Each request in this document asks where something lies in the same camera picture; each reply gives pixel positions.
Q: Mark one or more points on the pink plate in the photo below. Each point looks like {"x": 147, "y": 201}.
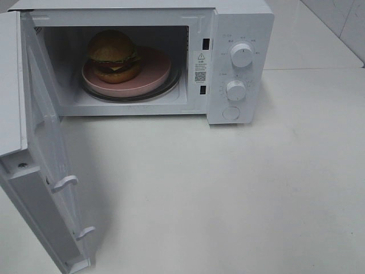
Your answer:
{"x": 155, "y": 69}

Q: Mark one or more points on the burger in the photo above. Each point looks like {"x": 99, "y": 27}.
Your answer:
{"x": 114, "y": 57}

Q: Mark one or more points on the white microwave door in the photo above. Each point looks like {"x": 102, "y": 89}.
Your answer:
{"x": 35, "y": 171}

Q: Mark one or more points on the round door release button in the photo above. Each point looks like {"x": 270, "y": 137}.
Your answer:
{"x": 231, "y": 113}

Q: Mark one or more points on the glass turntable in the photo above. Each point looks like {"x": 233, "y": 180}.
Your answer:
{"x": 169, "y": 84}

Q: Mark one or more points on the white timer knob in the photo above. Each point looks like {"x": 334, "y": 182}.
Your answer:
{"x": 235, "y": 90}

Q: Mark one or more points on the white microwave oven body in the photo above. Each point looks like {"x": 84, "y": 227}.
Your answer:
{"x": 196, "y": 35}

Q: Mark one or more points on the white power knob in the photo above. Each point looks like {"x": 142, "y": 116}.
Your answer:
{"x": 241, "y": 54}

